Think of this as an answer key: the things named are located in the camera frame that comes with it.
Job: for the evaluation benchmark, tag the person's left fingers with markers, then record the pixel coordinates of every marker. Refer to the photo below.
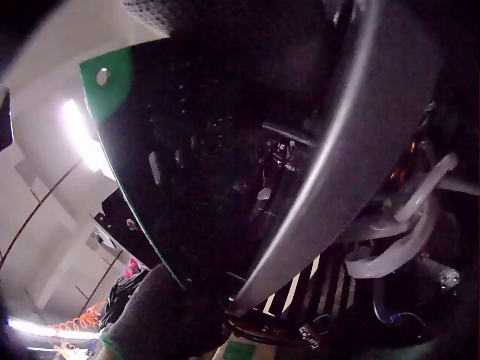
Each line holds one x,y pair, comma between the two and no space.
161,285

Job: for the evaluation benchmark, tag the grey curved plastic housing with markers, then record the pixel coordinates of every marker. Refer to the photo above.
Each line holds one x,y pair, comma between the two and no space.
360,112

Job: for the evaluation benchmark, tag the bundle of white tubes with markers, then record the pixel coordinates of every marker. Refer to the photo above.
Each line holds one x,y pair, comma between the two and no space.
405,225

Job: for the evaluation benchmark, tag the person's left hand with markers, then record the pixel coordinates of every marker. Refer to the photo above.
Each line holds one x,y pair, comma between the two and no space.
161,318

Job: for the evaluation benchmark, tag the black machine box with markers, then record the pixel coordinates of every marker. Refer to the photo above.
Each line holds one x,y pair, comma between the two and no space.
116,213

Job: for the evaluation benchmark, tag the person's right hand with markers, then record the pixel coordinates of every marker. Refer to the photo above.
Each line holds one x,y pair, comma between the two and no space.
150,15

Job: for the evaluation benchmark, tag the green circuit board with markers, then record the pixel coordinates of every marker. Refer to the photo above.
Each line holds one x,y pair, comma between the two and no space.
112,75

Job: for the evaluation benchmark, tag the bright ceiling lamp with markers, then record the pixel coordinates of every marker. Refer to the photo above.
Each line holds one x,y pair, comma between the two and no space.
80,131

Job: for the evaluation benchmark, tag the black slatted grille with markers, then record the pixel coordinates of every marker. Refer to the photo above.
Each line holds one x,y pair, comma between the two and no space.
307,285

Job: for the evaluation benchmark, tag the long ceiling light strip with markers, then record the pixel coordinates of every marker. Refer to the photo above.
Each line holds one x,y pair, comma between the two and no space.
32,325

